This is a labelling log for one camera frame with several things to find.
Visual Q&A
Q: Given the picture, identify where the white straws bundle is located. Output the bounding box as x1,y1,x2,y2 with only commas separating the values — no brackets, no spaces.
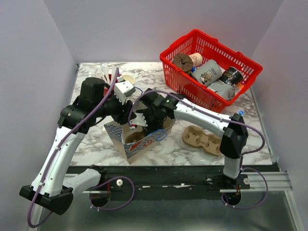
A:
98,64,116,84

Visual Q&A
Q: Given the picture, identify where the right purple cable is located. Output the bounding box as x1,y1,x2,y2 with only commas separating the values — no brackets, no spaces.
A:
127,90,269,210

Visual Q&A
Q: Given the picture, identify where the green paper cup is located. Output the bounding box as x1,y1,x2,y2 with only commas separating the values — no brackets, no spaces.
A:
122,75,135,85

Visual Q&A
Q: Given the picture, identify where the purple cable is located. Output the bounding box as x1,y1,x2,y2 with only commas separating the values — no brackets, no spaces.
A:
26,67,135,228
127,90,269,210

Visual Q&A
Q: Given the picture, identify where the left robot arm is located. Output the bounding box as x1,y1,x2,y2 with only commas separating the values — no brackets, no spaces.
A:
19,77,135,215

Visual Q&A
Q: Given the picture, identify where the grey crumpled pouch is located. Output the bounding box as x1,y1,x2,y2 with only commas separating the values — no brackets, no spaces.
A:
208,80,235,101

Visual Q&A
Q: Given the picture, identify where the paper takeout bag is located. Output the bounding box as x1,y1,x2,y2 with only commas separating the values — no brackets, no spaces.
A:
103,102,176,166

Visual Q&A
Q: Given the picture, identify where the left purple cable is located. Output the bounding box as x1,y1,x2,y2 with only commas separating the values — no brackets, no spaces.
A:
26,67,135,228

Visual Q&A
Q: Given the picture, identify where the grey coffee bag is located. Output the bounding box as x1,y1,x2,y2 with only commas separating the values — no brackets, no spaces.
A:
192,59,222,86

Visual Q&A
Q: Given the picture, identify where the brown cardboard disc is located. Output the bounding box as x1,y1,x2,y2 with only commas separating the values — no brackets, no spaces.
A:
173,53,193,73

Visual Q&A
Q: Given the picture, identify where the red plastic basket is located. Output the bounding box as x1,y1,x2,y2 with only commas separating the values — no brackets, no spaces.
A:
160,29,263,112

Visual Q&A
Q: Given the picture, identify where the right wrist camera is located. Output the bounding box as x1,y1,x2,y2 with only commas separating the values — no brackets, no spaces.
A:
129,112,148,127

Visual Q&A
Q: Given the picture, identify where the black coffee can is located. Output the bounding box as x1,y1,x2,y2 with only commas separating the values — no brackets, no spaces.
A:
218,66,243,87

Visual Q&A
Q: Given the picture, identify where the clear plastic bottle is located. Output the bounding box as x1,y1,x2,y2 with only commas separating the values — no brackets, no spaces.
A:
238,110,244,116

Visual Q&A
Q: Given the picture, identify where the pink patterned cup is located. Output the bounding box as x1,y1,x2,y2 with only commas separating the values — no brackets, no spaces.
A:
189,52,203,66

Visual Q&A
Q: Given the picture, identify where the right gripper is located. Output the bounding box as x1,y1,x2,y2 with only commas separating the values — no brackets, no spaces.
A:
137,107,165,138

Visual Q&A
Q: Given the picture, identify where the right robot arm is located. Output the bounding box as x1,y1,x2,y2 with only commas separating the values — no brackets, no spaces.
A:
140,88,248,189

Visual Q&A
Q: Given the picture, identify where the red ribbed cup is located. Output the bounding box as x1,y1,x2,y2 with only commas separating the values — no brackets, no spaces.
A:
102,74,111,95

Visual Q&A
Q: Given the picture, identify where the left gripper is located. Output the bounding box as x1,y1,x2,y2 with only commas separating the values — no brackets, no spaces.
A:
94,90,138,126

